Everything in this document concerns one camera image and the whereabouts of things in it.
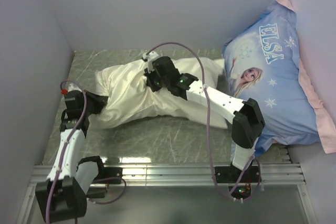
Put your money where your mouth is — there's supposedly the cream pillowcase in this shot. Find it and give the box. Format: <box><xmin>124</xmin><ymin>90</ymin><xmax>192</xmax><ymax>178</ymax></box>
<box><xmin>89</xmin><ymin>57</ymin><xmax>227</xmax><ymax>129</ymax></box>

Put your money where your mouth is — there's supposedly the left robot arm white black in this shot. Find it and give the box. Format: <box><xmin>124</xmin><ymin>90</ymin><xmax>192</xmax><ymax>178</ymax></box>
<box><xmin>35</xmin><ymin>90</ymin><xmax>108</xmax><ymax>223</ymax></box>

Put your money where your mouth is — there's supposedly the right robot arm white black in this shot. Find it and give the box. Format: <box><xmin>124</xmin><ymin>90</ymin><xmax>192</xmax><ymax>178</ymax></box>
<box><xmin>142</xmin><ymin>52</ymin><xmax>265</xmax><ymax>182</ymax></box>

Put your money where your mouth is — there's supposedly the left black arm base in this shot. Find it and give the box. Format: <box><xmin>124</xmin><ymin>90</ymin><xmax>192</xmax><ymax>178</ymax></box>
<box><xmin>86</xmin><ymin>167</ymin><xmax>127</xmax><ymax>205</ymax></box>

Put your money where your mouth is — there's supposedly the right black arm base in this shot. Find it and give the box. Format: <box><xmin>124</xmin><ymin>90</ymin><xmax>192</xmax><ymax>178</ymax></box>
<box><xmin>214</xmin><ymin>165</ymin><xmax>261</xmax><ymax>202</ymax></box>

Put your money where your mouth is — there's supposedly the blue Elsa print pillow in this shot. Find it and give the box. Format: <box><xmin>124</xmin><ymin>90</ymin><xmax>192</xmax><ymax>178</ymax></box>
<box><xmin>222</xmin><ymin>0</ymin><xmax>335</xmax><ymax>155</ymax></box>

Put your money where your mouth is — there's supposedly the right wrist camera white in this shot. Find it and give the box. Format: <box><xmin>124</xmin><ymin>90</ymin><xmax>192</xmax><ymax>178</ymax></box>
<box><xmin>142</xmin><ymin>51</ymin><xmax>159</xmax><ymax>73</ymax></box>

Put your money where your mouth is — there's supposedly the aluminium mounting rail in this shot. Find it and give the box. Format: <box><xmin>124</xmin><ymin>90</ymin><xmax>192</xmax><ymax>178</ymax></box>
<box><xmin>17</xmin><ymin>163</ymin><xmax>306</xmax><ymax>223</ymax></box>

